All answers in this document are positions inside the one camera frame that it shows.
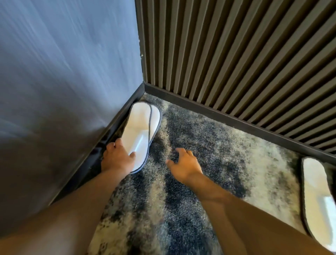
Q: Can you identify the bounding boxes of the person's left hand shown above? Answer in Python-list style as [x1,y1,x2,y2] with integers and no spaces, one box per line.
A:
[101,138,137,175]

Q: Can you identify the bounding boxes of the person's left forearm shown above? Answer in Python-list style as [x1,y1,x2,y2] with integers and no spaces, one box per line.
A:
[0,168,131,255]

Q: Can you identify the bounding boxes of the person's right hand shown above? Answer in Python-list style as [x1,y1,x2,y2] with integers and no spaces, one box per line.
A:
[165,147,204,186]

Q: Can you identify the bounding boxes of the person's right forearm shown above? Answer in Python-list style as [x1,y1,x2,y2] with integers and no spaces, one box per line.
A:
[188,172,334,255]

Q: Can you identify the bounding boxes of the dark baseboard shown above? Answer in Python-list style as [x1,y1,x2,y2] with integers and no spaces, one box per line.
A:
[50,83,145,205]
[144,83,336,166]

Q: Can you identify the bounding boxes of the brown slatted wood panel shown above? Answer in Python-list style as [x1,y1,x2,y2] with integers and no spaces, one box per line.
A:
[135,0,336,156]

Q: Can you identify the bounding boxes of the grey mottled carpet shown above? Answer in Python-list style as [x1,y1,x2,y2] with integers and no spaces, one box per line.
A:
[86,93,336,255]

